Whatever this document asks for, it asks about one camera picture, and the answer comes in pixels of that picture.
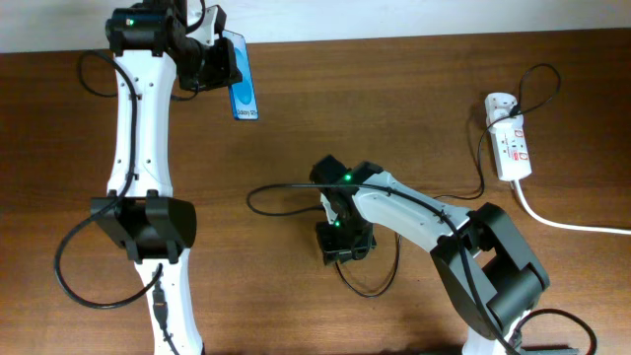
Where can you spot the blue Galaxy smartphone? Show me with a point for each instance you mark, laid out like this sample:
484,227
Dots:
242,94

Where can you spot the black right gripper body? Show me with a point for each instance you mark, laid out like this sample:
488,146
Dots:
347,238

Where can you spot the white charger plug adapter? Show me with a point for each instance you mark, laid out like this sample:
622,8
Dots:
498,105

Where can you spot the white power strip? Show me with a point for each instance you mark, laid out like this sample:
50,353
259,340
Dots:
510,150

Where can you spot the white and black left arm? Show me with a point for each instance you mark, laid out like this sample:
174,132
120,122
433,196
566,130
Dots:
155,46

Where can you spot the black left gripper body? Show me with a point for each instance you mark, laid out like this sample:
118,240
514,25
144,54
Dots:
208,66

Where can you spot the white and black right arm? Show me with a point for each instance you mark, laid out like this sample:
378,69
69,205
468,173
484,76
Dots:
490,273

